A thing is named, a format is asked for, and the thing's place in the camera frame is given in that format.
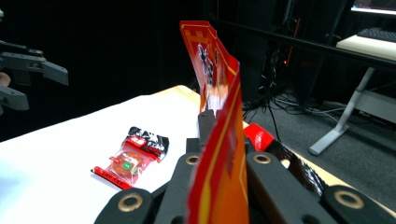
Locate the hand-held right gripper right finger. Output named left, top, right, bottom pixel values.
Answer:
left=243, top=135, right=254, bottom=154

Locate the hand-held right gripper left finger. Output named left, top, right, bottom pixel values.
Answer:
left=186, top=108, right=217, bottom=154

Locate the orange packet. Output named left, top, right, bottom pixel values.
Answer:
left=178, top=20, right=250, bottom=224

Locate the large black red packet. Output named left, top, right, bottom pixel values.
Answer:
left=244, top=122, right=327, bottom=199

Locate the small black red clear packet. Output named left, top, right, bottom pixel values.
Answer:
left=90, top=125, right=171, bottom=191

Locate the black metal crossbar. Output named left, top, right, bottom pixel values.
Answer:
left=214, top=18, right=396, bottom=72

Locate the black keyboard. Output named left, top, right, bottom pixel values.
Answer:
left=356, top=27, right=396, bottom=44

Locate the black floor cables bundle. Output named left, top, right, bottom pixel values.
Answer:
left=242, top=90, right=347, bottom=142

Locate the desk with white frame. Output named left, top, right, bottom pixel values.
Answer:
left=307, top=33, right=396, bottom=157

